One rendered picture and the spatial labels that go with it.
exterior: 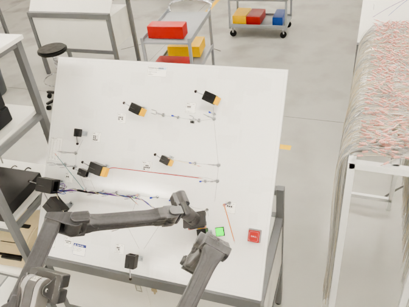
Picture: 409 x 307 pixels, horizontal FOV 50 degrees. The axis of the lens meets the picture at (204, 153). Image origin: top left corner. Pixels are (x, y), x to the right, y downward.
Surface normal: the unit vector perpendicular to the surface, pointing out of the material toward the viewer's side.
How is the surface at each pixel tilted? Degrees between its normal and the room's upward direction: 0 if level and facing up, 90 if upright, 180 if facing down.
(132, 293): 90
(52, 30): 90
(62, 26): 90
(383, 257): 0
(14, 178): 0
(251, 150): 52
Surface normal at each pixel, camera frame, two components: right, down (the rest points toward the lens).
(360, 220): -0.09, -0.80
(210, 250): 0.18, -0.36
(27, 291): -0.30, -0.17
